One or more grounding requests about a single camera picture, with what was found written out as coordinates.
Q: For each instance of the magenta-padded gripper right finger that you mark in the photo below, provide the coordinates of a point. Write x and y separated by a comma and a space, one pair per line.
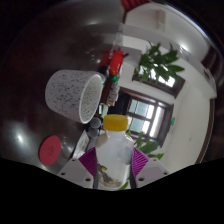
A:
151, 171

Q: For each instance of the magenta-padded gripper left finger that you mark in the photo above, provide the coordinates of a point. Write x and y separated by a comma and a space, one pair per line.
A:
74, 171

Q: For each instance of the yellow-capped clear plastic bottle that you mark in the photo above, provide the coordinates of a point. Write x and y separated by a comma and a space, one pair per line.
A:
114, 153

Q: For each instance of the flat round red coaster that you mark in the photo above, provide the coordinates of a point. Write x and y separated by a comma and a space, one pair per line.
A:
50, 150

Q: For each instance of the green exit sign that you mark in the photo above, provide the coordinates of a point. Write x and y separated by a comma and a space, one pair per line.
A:
173, 120

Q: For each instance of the dark wooden glazed door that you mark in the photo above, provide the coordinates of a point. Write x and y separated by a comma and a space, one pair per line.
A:
143, 113

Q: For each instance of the black chair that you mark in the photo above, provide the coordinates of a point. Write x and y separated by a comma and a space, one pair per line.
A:
118, 101

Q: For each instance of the white speckled cup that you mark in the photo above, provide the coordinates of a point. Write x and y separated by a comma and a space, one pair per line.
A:
66, 93

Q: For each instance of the wide dark-framed window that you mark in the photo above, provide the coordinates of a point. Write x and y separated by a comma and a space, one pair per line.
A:
170, 82

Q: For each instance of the small leafy potted plant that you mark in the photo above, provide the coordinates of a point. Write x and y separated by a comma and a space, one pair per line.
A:
156, 63

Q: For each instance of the red box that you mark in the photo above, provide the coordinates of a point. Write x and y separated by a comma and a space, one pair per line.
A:
116, 61

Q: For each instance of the red carpeted staircase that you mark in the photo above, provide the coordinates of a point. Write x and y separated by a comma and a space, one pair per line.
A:
133, 4

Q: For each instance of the white wall-mounted unit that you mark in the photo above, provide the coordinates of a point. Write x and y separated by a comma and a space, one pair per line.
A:
160, 20

